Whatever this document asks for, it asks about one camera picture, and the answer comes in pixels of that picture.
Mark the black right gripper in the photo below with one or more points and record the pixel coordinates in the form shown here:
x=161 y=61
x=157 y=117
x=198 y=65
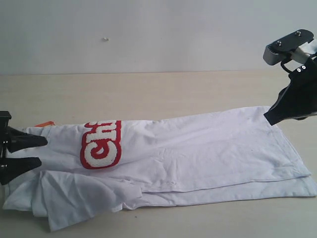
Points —
x=299 y=99

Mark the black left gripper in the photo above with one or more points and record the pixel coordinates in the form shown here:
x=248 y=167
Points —
x=15 y=140

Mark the white t-shirt red lettering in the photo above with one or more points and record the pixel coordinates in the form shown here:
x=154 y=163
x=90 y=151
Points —
x=112 y=165

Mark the orange ribbon tag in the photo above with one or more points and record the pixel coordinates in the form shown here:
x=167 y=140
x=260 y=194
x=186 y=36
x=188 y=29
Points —
x=45 y=124

